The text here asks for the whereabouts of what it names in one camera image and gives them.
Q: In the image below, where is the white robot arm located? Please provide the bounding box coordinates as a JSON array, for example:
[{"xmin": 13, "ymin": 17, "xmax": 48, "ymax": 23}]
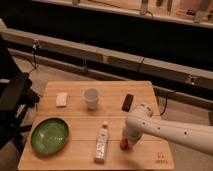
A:
[{"xmin": 122, "ymin": 103, "xmax": 213, "ymax": 156}]

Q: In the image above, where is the white ceramic cup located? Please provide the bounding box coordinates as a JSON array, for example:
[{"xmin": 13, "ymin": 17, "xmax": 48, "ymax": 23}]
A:
[{"xmin": 84, "ymin": 88, "xmax": 99, "ymax": 110}]

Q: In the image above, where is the black rectangular block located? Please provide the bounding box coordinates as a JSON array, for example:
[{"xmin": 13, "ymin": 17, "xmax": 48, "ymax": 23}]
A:
[{"xmin": 122, "ymin": 94, "xmax": 134, "ymax": 112}]

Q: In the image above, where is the white rectangular sponge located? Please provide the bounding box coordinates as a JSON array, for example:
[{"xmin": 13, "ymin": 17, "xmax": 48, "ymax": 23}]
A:
[{"xmin": 56, "ymin": 92, "xmax": 68, "ymax": 107}]

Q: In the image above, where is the green plate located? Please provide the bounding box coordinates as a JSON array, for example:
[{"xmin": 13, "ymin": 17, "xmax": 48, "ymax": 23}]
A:
[{"xmin": 31, "ymin": 118, "xmax": 69, "ymax": 156}]

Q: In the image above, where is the black cable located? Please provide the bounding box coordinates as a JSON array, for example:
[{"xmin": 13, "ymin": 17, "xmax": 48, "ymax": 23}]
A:
[{"xmin": 30, "ymin": 40, "xmax": 40, "ymax": 73}]

